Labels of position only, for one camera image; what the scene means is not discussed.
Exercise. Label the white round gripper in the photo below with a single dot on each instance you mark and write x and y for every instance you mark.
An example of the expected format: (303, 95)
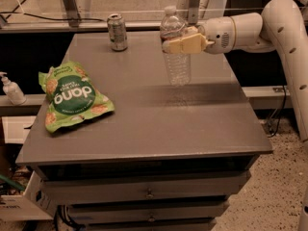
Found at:
(218, 35)

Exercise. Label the clear plastic water bottle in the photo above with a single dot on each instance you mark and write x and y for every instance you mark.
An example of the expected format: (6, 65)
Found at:
(178, 65)

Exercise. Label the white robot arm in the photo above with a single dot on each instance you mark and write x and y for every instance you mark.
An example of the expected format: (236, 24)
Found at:
(279, 26)

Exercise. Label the white pump dispenser bottle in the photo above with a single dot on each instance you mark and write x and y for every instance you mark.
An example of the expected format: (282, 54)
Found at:
(12, 90)

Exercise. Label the silver green soda can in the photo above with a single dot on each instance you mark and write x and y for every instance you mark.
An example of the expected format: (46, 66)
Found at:
(117, 32)

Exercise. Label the grey drawer cabinet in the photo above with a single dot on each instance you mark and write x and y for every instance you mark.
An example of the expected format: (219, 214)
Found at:
(166, 159)

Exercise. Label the green chips bag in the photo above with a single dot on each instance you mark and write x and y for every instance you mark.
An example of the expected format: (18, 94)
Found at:
(72, 96)

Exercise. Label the white cardboard box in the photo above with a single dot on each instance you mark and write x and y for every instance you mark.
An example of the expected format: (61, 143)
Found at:
(33, 204)

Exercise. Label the right metal window bracket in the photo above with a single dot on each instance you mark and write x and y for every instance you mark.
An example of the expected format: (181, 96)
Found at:
(193, 11)

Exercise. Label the metal window bracket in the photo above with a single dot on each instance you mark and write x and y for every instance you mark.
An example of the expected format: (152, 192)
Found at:
(72, 14)
(193, 11)

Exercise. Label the left metal window bracket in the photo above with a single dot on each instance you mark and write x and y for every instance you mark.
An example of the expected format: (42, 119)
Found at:
(72, 14)

